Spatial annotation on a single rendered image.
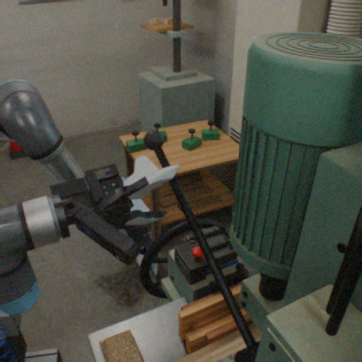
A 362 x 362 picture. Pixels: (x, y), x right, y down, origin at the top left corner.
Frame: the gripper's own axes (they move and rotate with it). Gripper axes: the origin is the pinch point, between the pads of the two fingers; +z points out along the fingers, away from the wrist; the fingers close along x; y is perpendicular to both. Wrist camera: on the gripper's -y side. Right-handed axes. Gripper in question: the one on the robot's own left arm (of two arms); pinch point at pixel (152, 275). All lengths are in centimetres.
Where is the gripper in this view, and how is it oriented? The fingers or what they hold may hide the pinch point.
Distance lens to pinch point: 113.3
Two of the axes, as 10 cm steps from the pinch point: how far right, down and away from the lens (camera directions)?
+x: -8.9, 2.4, -3.7
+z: 3.9, 8.5, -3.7
